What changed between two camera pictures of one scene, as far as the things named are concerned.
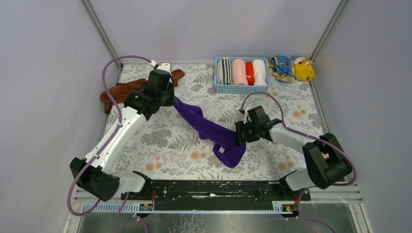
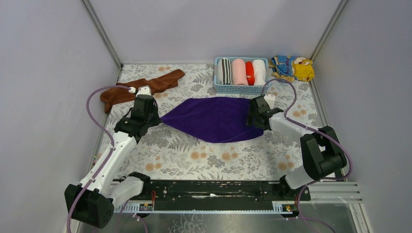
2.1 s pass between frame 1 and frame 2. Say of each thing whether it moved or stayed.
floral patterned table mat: stayed
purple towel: moved
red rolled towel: stayed
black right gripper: moved
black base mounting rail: stayed
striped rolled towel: stayed
